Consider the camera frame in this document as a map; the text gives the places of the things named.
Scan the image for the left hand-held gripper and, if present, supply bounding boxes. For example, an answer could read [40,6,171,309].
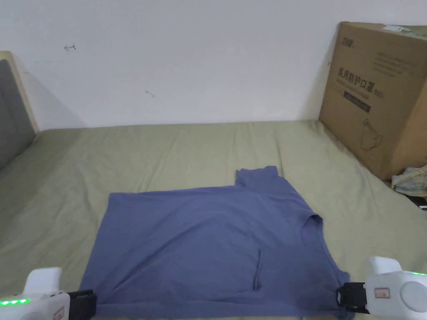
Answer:
[0,266,98,320]

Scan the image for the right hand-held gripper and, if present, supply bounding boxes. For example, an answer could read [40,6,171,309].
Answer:
[334,256,427,320]

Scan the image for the blue shirt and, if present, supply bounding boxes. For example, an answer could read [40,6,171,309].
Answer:
[79,165,352,320]

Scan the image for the black flat object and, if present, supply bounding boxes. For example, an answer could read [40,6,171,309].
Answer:
[405,194,427,212]

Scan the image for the crumpled pale patterned bag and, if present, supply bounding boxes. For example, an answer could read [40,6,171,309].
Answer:
[391,166,427,198]

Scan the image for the grey padded headboard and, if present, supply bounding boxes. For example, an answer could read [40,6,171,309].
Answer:
[0,50,41,173]

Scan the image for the bed with pale green sheet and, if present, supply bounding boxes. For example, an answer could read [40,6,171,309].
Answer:
[0,119,427,320]

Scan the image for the brown cardboard carton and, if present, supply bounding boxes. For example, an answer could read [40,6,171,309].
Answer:
[319,21,427,183]

